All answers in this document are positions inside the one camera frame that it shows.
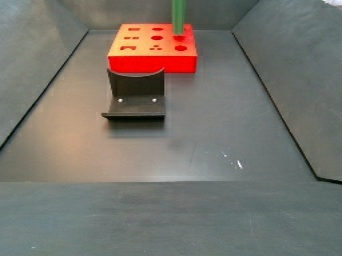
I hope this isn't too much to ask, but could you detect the green star peg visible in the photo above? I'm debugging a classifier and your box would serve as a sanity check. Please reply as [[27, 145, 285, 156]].
[[173, 0, 186, 35]]

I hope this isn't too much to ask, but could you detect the black curved holder bracket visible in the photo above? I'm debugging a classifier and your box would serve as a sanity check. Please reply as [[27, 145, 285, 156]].
[[102, 69, 166, 120]]

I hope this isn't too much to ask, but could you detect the red shape sorter block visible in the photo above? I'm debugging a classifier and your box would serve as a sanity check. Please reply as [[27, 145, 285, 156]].
[[107, 24, 198, 73]]

